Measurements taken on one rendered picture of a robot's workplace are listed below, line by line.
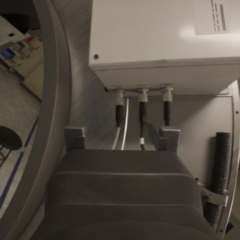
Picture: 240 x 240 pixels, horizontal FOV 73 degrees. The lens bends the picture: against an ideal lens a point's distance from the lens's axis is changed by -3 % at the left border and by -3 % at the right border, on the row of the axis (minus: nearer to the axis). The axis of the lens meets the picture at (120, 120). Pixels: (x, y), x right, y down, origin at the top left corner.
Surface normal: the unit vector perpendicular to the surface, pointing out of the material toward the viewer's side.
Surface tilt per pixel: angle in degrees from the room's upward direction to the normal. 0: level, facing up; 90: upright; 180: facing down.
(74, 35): 90
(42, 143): 90
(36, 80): 90
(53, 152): 57
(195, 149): 90
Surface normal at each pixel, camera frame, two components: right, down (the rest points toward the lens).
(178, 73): -0.02, 0.99
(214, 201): -0.17, -0.14
